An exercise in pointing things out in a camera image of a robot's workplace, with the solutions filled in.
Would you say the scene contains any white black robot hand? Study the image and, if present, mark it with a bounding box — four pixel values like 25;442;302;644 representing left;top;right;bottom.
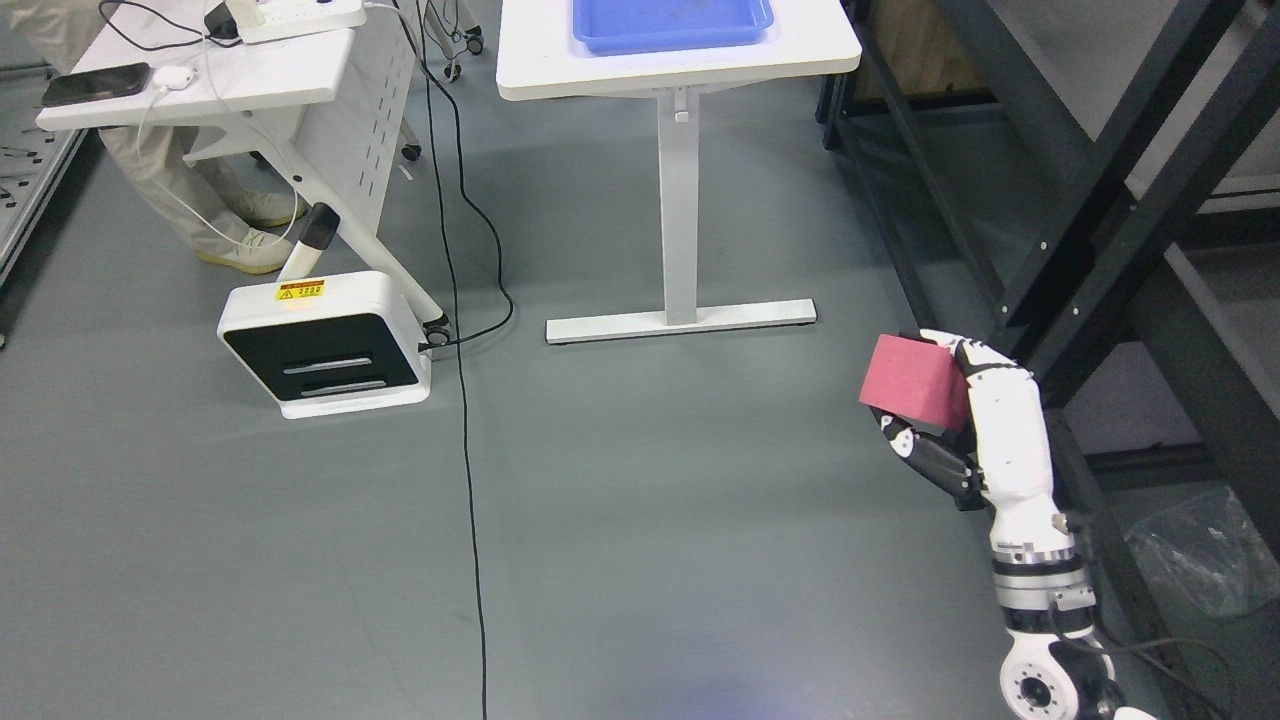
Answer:
869;329;1060;550

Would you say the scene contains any pink foam block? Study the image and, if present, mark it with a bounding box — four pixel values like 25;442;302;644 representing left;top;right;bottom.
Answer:
858;334;970;430

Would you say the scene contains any black metal shelf right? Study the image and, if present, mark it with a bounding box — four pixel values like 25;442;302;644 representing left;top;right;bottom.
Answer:
817;1;1277;719

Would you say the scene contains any blue plastic tray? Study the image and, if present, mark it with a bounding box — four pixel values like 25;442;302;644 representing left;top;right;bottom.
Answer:
571;1;774;55

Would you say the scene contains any clear plastic bag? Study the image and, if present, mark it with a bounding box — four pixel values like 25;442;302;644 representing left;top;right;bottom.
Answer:
1124;487;1279;619

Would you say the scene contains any white table with leg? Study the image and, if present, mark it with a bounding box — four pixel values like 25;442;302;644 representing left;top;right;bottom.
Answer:
495;1;861;345

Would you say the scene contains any white black floor device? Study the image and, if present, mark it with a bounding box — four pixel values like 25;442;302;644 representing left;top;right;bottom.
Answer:
218;202;433;419

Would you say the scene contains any white folding desk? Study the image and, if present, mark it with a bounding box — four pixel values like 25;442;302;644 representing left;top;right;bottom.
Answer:
36;1;452;345

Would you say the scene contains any person in beige trousers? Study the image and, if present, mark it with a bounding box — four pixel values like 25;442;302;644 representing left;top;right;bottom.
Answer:
3;1;303;275

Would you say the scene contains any white power strip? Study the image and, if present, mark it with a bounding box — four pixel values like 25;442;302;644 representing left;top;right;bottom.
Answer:
223;1;367;44

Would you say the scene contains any black smartphone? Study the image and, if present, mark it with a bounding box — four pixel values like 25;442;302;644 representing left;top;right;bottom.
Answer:
40;61;154;108

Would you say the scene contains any long black floor cable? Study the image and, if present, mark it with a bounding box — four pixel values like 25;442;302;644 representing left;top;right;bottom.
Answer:
396;0;515;720

